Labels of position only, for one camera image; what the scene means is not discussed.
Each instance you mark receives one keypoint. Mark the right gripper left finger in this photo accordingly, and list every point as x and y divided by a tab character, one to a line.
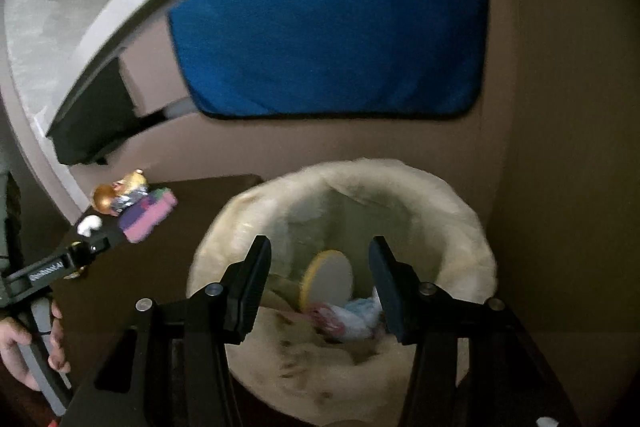
218	315

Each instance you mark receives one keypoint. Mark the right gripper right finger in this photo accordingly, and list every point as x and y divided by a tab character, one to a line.
415	315

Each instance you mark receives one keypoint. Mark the white blue tissue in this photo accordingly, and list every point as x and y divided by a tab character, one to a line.
361	317

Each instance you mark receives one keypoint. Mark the yellow round sponge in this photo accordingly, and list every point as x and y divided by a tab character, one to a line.
328	279

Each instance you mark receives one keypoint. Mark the purple pink eggplant sponge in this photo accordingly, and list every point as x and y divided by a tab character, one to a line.
138	221

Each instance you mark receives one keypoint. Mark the silver purple foil wrapper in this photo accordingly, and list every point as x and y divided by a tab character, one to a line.
123	201

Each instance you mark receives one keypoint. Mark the noodle snack bag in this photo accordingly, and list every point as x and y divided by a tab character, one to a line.
133	181

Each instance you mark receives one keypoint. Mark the beige plastic trash bag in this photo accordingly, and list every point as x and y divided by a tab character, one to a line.
318	351

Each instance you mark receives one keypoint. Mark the left hand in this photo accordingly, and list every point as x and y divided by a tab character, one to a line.
14	335

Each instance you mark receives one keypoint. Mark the dark brown table mat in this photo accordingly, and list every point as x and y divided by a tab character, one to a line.
96	305

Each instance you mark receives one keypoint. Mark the black cloth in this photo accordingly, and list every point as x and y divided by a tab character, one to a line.
99	121

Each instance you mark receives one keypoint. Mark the blue towel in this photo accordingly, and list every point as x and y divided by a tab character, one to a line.
251	59

